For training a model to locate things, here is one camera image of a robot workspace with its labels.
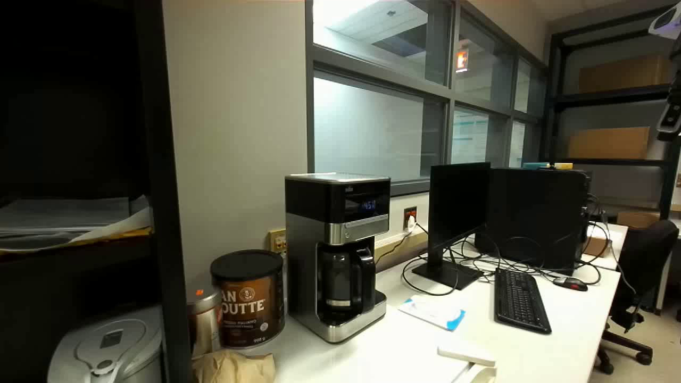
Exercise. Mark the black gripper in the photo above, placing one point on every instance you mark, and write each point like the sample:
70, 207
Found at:
671, 119

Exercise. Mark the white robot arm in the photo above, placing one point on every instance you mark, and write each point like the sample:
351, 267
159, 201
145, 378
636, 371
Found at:
669, 22

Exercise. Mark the black silver drip coffee maker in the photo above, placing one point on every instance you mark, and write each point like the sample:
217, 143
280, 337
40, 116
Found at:
311, 235

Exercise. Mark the brown coffee can black lid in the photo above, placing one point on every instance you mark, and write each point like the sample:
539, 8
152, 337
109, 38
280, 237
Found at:
248, 305

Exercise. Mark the flat cardboard box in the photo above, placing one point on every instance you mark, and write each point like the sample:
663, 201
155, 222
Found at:
609, 143

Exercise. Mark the long cardboard box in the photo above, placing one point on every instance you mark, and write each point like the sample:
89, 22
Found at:
625, 72

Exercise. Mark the dark metal storage rack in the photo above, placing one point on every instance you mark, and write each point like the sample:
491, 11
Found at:
556, 106

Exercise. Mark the black office chair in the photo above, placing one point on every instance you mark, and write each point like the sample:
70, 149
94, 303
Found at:
641, 267

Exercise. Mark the large black computer monitor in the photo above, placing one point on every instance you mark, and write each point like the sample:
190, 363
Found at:
535, 216

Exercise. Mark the black computer mouse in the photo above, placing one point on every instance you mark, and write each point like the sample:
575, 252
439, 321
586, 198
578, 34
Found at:
573, 284

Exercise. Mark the slim black computer monitor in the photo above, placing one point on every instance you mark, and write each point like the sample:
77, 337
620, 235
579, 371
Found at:
459, 203

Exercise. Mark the black computer keyboard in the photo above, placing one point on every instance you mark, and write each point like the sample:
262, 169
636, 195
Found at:
522, 301

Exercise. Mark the white blue paper leaflet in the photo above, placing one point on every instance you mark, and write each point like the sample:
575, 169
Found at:
434, 310

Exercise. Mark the crumpled brown paper bag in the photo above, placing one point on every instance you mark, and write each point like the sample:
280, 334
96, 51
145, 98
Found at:
236, 367

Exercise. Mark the black shelving unit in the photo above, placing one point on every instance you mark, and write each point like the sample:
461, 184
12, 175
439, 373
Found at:
168, 212

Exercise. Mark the white rice cooker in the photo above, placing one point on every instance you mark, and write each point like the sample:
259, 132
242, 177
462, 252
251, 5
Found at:
107, 352

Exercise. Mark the stack of papers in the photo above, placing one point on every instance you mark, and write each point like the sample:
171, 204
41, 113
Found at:
64, 220

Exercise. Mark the grey window frame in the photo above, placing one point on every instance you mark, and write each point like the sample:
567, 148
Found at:
439, 92

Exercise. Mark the white wall outlet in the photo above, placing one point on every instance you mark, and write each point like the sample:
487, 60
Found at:
411, 218

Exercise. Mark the yellow wall outlet box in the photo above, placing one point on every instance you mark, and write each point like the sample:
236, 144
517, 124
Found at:
277, 240

